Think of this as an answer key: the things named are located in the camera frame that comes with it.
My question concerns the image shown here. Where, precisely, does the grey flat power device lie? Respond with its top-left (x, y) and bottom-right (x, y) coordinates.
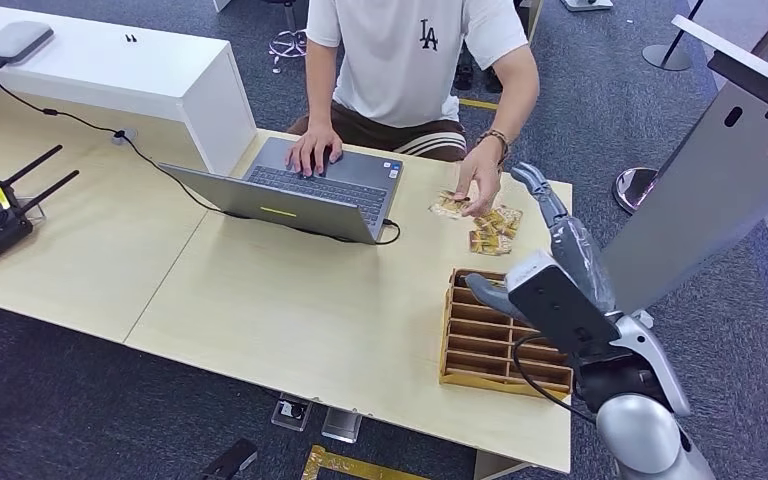
top-left (0, 20), bottom-right (56, 66)

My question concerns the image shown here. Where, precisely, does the person's right hand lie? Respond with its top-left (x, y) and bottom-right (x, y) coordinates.
top-left (284, 124), bottom-right (345, 179)

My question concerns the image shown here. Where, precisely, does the stanchion with grey base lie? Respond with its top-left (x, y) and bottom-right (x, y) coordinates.
top-left (641, 0), bottom-right (706, 73)

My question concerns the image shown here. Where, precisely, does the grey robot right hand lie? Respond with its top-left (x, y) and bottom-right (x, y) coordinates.
top-left (464, 162), bottom-right (618, 325)

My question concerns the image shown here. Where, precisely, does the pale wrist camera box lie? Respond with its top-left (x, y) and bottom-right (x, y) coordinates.
top-left (506, 249), bottom-right (622, 357)

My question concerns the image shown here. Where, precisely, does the chrome stanchion base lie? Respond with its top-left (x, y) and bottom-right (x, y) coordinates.
top-left (611, 166), bottom-right (665, 216)

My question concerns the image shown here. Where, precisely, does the black chair base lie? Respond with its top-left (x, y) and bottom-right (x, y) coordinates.
top-left (451, 42), bottom-right (507, 95)

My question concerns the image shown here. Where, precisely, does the chrome chair base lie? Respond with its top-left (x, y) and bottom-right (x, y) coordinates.
top-left (267, 0), bottom-right (310, 75)

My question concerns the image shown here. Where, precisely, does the person's left hand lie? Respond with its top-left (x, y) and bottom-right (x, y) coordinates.
top-left (452, 137), bottom-right (506, 219)

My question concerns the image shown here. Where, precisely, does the person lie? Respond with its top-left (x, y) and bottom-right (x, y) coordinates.
top-left (284, 0), bottom-right (542, 220)

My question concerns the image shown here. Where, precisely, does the desk leg panel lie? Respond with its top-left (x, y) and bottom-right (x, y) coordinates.
top-left (472, 449), bottom-right (533, 480)

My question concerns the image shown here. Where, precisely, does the white raised counter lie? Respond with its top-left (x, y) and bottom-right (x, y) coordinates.
top-left (0, 0), bottom-right (259, 178)

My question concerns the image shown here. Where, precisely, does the gold patterned card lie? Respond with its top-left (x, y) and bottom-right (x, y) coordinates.
top-left (491, 204), bottom-right (525, 234)
top-left (468, 229), bottom-right (514, 258)
top-left (472, 209), bottom-right (502, 236)
top-left (428, 190), bottom-right (473, 221)

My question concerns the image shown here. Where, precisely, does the wooden furniture leg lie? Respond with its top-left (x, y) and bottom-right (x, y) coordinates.
top-left (518, 0), bottom-right (545, 42)

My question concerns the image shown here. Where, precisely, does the white floor stand base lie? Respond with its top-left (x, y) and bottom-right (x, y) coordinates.
top-left (558, 0), bottom-right (615, 13)

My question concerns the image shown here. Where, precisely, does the black power cable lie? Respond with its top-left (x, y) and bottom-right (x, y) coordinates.
top-left (0, 60), bottom-right (403, 248)

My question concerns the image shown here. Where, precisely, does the wooden card organizer tray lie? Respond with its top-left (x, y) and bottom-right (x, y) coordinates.
top-left (438, 267), bottom-right (576, 403)

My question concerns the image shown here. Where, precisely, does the clear acrylic stand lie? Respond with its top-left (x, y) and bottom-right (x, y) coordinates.
top-left (270, 393), bottom-right (314, 434)
top-left (15, 196), bottom-right (47, 225)
top-left (320, 406), bottom-right (364, 444)

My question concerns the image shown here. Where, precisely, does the grey laptop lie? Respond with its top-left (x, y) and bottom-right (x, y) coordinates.
top-left (157, 136), bottom-right (406, 246)

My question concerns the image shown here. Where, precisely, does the grey white gate panel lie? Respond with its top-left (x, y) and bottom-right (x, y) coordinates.
top-left (598, 13), bottom-right (768, 317)

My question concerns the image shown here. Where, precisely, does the black floor object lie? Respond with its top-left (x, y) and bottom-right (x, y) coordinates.
top-left (197, 437), bottom-right (260, 480)

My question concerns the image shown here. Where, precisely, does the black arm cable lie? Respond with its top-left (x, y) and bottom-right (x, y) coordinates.
top-left (511, 333), bottom-right (599, 427)

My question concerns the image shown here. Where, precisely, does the beaded wrist bracelet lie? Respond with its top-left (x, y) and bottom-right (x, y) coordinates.
top-left (475, 128), bottom-right (512, 167)

